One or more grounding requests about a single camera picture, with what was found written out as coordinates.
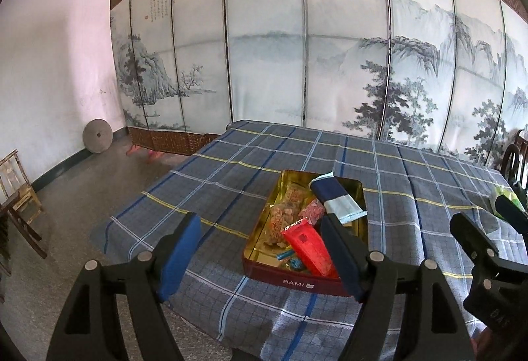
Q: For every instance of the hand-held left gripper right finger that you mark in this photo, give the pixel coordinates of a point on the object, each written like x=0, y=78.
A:
x=342, y=257

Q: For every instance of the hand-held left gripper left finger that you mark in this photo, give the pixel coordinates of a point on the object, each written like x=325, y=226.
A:
x=179, y=257

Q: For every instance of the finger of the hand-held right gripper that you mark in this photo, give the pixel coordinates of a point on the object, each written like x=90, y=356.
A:
x=511, y=210
x=470, y=235

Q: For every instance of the red snack packet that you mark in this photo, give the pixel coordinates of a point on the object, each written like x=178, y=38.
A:
x=309, y=247

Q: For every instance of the small red square packet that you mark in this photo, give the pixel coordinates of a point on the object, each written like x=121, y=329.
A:
x=312, y=213

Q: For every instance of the navy and light blue packet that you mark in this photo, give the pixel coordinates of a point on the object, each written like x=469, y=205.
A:
x=330, y=191

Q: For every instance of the clear bag of fried twists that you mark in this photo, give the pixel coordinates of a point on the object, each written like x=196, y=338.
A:
x=295, y=194
x=280, y=220

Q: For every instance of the red tin box gold interior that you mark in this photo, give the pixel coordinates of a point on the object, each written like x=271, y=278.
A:
x=268, y=274

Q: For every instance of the green tissue pack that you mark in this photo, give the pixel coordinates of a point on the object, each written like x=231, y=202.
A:
x=501, y=194

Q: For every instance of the dark wooden chair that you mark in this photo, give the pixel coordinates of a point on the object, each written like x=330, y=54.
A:
x=513, y=156

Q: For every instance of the blue plaid tablecloth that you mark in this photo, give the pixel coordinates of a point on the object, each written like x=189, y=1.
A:
x=206, y=187

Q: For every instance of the red slipper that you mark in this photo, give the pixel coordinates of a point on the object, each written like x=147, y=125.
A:
x=135, y=149
x=154, y=155

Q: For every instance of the round grey stone disc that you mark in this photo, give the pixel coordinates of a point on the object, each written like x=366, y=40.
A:
x=98, y=136

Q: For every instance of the small wooden stool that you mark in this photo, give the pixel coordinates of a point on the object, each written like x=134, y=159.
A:
x=18, y=196

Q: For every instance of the painted landscape folding screen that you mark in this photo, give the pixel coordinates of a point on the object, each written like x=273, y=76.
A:
x=268, y=55

